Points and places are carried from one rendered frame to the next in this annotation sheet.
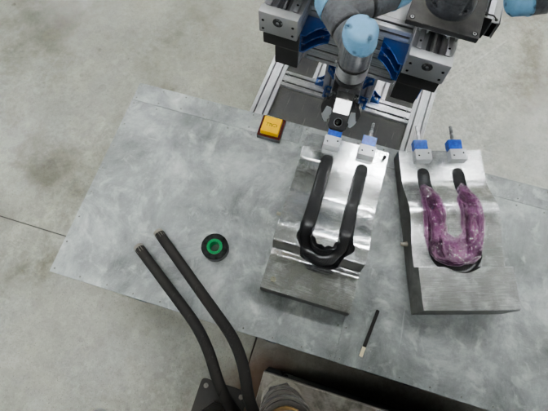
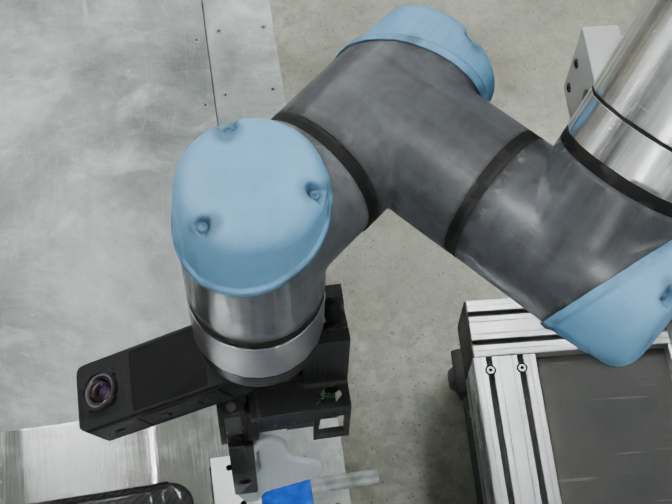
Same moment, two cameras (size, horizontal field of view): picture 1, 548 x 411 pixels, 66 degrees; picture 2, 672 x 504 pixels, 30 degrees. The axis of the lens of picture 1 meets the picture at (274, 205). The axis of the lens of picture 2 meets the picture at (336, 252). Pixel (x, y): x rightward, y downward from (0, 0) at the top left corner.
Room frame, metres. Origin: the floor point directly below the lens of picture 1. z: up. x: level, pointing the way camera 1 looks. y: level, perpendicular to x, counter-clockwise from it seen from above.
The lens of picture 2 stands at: (0.53, -0.47, 1.86)
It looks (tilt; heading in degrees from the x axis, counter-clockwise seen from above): 62 degrees down; 61
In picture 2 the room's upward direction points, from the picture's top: 3 degrees clockwise
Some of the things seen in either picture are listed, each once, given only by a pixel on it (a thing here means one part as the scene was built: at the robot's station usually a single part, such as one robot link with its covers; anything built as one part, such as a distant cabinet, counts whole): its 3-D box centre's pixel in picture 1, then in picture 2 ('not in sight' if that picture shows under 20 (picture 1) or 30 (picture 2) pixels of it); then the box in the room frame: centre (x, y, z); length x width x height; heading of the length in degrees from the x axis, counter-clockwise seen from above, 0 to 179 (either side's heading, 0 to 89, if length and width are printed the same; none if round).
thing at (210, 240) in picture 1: (215, 247); not in sight; (0.31, 0.18, 0.82); 0.08 x 0.08 x 0.04
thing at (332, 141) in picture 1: (335, 132); (297, 487); (0.66, -0.19, 0.89); 0.13 x 0.05 x 0.05; 162
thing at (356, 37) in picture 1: (357, 43); (256, 231); (0.65, -0.19, 1.31); 0.09 x 0.08 x 0.11; 23
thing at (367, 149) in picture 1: (369, 140); not in sight; (0.63, -0.30, 0.89); 0.13 x 0.05 x 0.05; 162
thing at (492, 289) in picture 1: (450, 226); not in sight; (0.36, -0.52, 0.86); 0.50 x 0.26 x 0.11; 0
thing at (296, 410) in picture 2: (346, 86); (273, 360); (0.65, -0.19, 1.15); 0.09 x 0.08 x 0.12; 163
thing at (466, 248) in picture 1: (453, 220); not in sight; (0.37, -0.52, 0.90); 0.26 x 0.18 x 0.08; 0
